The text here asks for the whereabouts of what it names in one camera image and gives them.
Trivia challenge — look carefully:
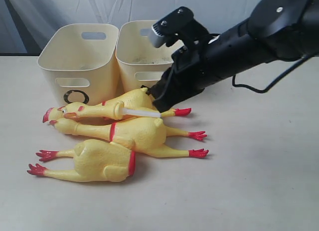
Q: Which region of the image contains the broken chicken head with tube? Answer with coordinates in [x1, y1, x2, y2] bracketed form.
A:
[58, 101, 161, 120]

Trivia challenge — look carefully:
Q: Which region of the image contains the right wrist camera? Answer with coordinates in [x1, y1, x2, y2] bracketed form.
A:
[148, 6, 194, 48]

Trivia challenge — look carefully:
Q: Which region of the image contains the cream bin marked O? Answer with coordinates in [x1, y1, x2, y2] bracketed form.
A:
[37, 23, 120, 106]

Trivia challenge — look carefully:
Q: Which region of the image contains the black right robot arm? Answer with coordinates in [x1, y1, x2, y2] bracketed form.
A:
[149, 0, 319, 112]

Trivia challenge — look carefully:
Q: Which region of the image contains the whole rubber chicken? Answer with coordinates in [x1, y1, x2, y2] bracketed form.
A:
[42, 88, 193, 123]
[49, 117, 209, 158]

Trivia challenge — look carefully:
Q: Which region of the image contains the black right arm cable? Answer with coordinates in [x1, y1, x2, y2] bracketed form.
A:
[231, 53, 315, 93]

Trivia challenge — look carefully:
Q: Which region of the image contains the headless rubber chicken body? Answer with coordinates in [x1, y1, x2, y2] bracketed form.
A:
[27, 139, 136, 182]

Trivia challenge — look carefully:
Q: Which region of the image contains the cream bin marked X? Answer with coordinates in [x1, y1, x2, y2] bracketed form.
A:
[116, 20, 183, 92]

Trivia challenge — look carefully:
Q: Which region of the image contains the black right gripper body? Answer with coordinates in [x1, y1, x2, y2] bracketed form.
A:
[159, 45, 212, 103]

